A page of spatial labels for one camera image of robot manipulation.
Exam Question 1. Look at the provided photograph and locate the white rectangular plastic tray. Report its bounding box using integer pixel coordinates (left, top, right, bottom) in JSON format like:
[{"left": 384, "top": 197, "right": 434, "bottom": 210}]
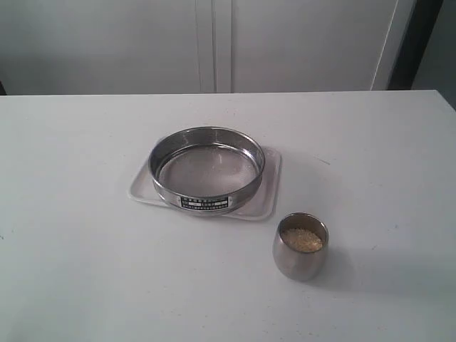
[{"left": 128, "top": 146, "right": 281, "bottom": 221}]

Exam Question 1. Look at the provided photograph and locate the stainless steel cup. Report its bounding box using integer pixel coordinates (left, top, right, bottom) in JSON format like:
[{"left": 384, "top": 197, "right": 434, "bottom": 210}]
[{"left": 272, "top": 212, "right": 329, "bottom": 281}]

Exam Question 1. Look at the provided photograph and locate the yellow grain mixture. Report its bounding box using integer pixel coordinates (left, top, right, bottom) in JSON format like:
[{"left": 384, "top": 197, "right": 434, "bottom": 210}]
[{"left": 281, "top": 229, "right": 323, "bottom": 253}]

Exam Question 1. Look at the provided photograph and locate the round steel mesh sieve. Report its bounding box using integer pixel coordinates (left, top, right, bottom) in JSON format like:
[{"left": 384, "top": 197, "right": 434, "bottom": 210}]
[{"left": 148, "top": 126, "right": 266, "bottom": 216}]

